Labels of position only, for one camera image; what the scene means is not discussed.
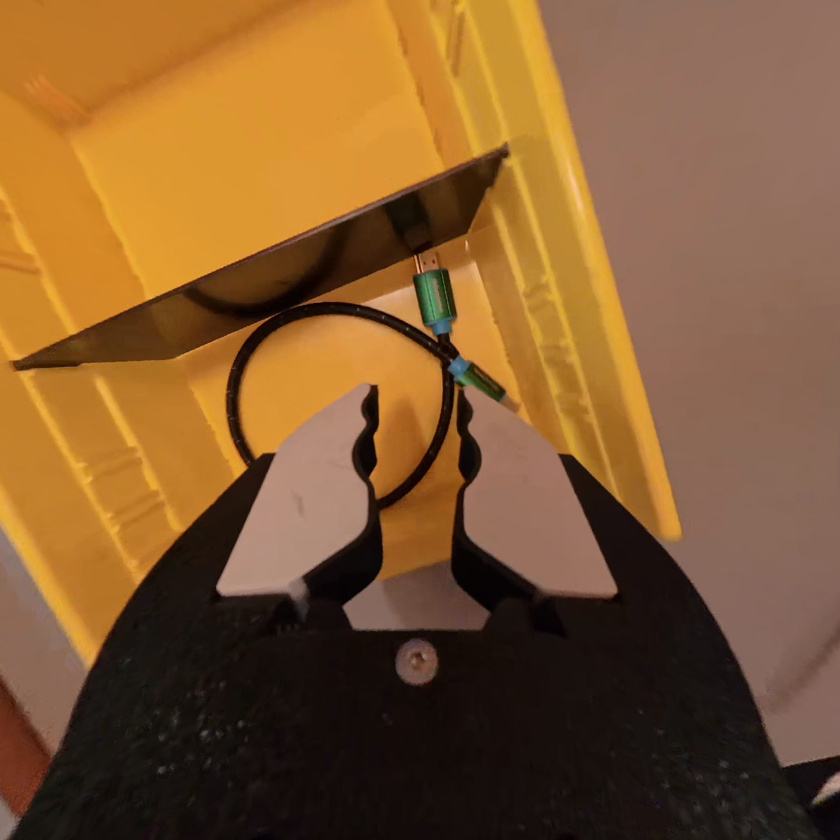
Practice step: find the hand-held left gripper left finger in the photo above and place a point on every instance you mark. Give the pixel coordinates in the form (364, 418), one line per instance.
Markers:
(308, 512)

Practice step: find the black white-rimmed object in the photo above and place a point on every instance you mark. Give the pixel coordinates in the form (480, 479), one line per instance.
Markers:
(804, 778)

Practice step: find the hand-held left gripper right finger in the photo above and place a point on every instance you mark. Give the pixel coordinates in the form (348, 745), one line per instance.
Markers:
(525, 518)

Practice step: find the yellow plastic bin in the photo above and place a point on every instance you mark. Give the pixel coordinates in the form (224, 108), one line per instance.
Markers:
(262, 164)

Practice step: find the black bin divider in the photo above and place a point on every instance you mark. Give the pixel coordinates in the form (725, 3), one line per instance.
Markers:
(295, 262)

